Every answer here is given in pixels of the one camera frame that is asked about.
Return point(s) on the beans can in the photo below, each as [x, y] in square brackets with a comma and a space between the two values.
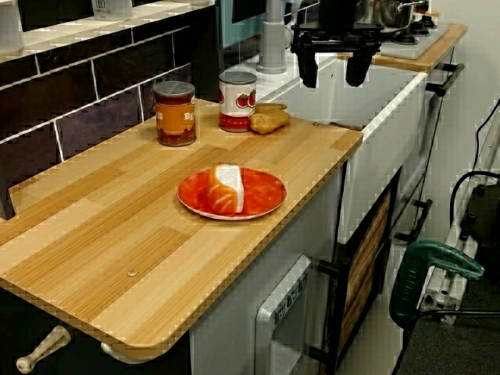
[173, 117]

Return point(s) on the dark grey post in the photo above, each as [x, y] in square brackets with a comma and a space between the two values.
[207, 58]

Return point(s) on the grey dishwasher door panel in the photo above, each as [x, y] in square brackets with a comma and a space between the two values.
[265, 324]

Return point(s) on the dark tiled backsplash with shelf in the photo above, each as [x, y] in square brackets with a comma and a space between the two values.
[78, 90]

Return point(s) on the tomato can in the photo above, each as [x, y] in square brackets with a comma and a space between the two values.
[236, 105]

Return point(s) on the white toy kitchen cabinet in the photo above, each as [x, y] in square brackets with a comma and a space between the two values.
[390, 156]

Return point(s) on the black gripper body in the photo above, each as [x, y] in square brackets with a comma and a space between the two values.
[338, 19]

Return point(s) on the black device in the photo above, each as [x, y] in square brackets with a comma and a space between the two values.
[484, 211]

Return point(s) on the small white plastic jar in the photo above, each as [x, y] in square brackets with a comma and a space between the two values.
[111, 9]

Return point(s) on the steel cooking pot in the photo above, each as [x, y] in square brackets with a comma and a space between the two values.
[386, 15]

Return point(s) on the wooden crate in black frame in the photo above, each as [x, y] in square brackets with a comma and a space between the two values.
[365, 265]

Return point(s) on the toy chicken wing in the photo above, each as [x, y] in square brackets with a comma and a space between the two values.
[269, 121]

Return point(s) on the grey toy faucet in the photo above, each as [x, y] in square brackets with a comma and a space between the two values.
[271, 43]

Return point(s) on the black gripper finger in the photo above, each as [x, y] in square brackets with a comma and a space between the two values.
[308, 68]
[357, 66]

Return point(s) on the cream knob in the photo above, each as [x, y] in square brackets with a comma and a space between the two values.
[121, 353]
[43, 349]

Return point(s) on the red plate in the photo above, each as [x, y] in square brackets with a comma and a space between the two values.
[261, 195]

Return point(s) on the toy stove top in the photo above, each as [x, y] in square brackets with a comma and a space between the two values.
[414, 45]

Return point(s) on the aluminium frame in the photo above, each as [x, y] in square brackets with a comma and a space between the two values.
[441, 289]

